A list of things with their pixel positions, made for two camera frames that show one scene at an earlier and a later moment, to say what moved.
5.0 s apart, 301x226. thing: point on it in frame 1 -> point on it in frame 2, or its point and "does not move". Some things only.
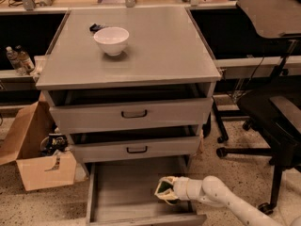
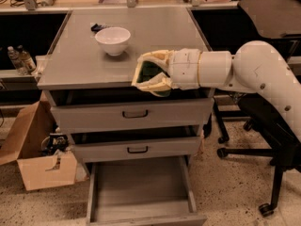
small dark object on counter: (94, 27) does not move
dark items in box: (54, 141) does not move
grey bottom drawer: (123, 194) does not move
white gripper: (181, 187) -> (184, 68)
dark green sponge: (165, 185) -> (148, 70)
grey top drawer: (83, 111) does not move
